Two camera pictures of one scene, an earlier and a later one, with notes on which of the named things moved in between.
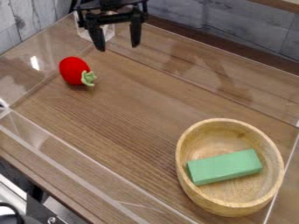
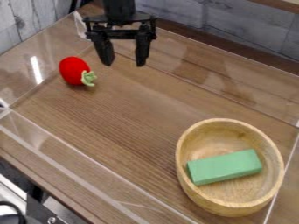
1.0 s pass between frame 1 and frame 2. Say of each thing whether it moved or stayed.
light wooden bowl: stayed
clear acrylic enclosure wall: stayed
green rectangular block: stayed
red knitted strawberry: stayed
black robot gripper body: moved
